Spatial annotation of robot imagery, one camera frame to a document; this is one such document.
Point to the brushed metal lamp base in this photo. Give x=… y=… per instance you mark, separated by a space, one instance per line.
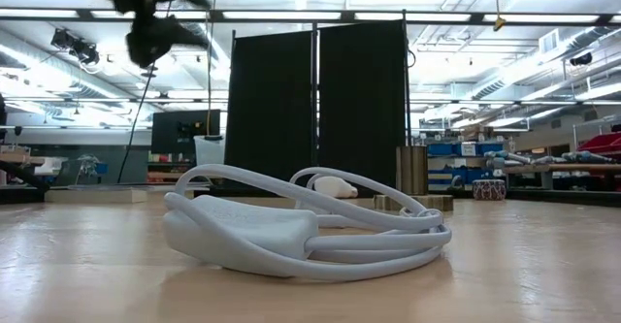
x=412 y=168

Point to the white light bulb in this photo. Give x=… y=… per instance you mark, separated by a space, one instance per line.
x=339 y=187

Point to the black ceiling-hung device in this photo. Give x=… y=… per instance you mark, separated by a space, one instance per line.
x=581 y=59
x=75 y=46

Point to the black monitor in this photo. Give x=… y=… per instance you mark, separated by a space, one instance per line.
x=179 y=131

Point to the clear plastic bin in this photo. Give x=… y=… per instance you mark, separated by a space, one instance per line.
x=208 y=148

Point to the black partition screen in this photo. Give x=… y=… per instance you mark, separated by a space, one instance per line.
x=271 y=119

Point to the blue storage bins shelf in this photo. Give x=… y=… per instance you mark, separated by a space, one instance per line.
x=439 y=149

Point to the red storage bin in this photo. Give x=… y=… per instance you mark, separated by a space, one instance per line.
x=601 y=143

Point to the wooden workbench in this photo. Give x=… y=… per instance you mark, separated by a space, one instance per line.
x=558 y=168

